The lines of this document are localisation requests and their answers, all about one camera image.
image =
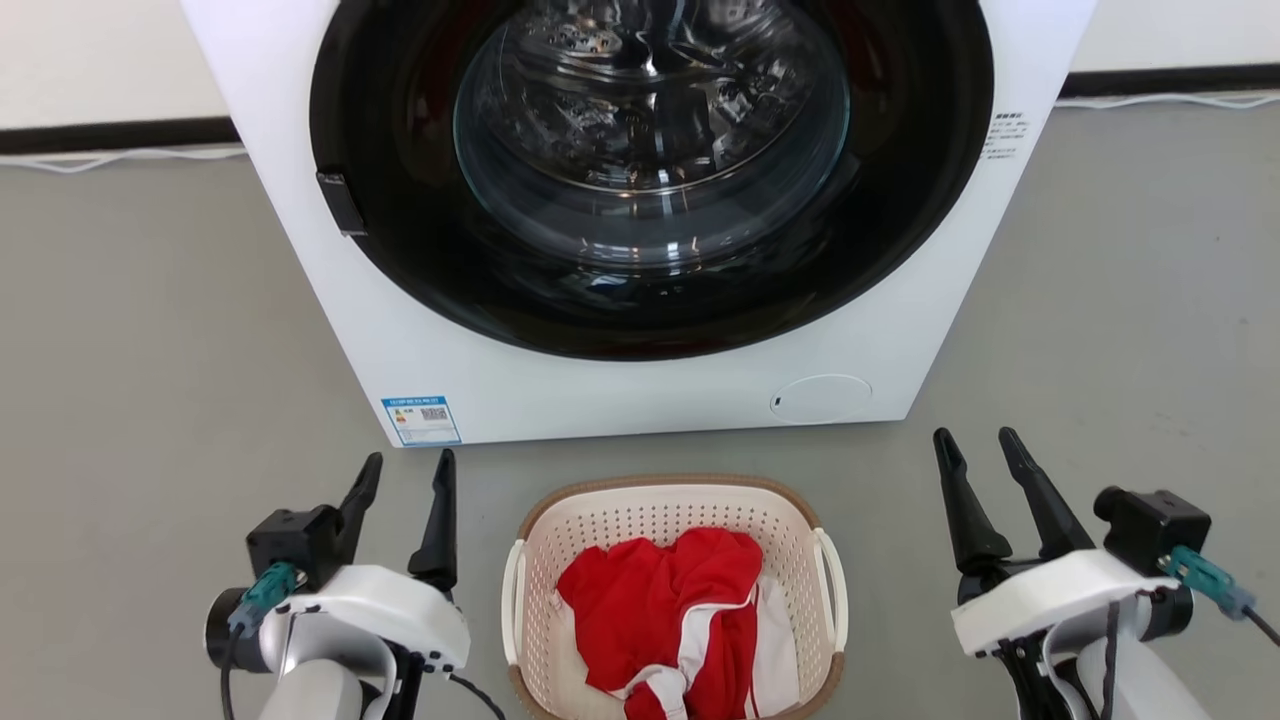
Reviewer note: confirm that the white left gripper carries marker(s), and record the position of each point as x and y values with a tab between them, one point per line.
390	605

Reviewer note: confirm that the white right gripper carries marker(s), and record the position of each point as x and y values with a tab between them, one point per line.
1050	595

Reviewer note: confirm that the cream perforated laundry basket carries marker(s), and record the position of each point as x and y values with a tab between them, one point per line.
640	515

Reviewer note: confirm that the blue energy label sticker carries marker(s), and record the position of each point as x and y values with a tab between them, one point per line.
421	421

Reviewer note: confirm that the round white filter cover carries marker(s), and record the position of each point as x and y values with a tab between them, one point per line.
822	399

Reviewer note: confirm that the white front-load washing machine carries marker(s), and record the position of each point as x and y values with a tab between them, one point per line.
600	400

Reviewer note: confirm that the red garment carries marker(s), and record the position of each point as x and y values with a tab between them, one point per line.
640	610

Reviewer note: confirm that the white garment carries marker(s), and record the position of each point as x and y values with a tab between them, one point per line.
775	650

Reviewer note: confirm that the black round washer door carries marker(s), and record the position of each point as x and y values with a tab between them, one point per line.
390	230

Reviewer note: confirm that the white text label sticker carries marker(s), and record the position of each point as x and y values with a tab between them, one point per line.
1006	136

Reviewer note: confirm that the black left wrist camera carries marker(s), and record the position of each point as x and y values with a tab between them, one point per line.
295	540

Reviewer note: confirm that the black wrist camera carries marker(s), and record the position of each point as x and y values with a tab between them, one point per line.
1155	525
295	540

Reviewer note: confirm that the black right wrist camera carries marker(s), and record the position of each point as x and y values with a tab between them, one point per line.
1155	525

